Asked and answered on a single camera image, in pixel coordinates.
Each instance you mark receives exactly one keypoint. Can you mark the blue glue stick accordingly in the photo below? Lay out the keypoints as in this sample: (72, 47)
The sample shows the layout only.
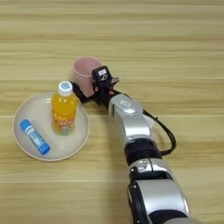
(34, 136)

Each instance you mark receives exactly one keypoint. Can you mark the beige round plate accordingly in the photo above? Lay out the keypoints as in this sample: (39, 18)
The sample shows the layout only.
(32, 110)

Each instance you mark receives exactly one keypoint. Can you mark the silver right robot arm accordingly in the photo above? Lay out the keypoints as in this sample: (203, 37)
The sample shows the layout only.
(134, 122)

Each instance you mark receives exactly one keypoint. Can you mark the orange juice bottle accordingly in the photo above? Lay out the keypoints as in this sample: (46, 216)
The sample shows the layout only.
(64, 110)

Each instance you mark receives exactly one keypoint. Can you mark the pink plastic cup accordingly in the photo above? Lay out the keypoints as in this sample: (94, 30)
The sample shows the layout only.
(84, 73)

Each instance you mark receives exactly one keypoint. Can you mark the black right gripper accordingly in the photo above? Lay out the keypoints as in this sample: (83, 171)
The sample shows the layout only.
(102, 96)

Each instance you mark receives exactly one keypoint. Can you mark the small black box white label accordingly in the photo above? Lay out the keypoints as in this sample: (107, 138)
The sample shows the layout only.
(102, 75)

